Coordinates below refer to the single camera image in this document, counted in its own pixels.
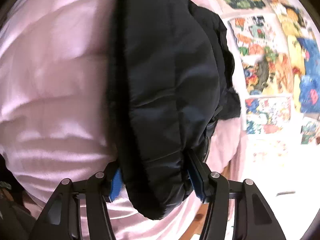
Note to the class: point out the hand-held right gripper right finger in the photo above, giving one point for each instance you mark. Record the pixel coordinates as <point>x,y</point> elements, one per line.
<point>196,187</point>

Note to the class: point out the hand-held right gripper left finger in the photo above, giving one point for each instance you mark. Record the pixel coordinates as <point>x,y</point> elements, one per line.
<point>115,185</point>

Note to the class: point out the wooden bed frame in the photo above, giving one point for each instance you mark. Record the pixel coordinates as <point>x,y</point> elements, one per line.
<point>197,220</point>

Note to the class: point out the pink bed sheet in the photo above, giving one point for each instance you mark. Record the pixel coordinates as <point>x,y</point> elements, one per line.
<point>50,105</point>

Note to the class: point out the group of colourful wall drawings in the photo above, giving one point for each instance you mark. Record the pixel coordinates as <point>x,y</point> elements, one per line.
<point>270,67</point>

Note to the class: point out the black puffer jacket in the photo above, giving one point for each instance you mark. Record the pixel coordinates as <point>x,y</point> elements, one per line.
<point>162,80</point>

